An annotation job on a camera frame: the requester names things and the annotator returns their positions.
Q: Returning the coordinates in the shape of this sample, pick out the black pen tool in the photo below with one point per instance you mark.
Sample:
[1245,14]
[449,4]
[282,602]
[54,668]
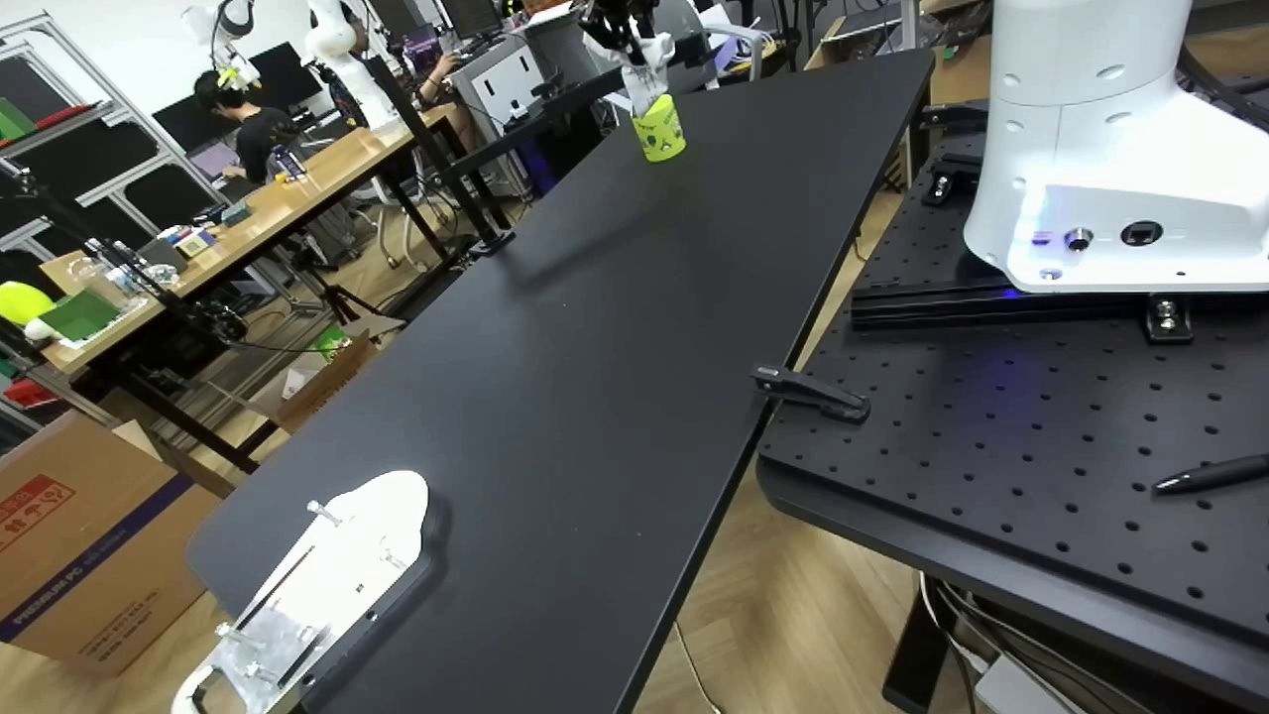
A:
[1213,474]

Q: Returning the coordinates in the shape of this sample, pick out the black mounting rail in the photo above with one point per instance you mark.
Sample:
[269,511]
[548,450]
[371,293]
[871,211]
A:
[951,307]

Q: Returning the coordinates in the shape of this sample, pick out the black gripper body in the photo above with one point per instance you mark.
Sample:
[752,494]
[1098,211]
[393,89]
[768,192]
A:
[625,16]

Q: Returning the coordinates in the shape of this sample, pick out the black perforated mounting board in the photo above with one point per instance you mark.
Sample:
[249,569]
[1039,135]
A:
[1033,450]

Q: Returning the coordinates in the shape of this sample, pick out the black tripod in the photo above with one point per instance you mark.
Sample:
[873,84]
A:
[331,293]

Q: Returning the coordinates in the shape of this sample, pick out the long wooden table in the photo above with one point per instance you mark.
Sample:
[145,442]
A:
[263,211]

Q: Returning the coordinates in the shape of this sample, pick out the brown cardboard box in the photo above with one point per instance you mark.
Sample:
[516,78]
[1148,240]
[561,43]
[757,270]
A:
[82,557]

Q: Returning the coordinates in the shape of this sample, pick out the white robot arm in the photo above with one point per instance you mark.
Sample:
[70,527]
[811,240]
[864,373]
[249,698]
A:
[1094,133]

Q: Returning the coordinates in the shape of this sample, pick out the grey cabinet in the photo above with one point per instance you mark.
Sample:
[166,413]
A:
[507,84]

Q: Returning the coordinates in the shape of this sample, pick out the green board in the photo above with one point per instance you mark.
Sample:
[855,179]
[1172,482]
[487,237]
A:
[82,319]

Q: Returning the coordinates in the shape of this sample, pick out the yellow-green mug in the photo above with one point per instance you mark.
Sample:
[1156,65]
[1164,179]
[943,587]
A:
[661,133]

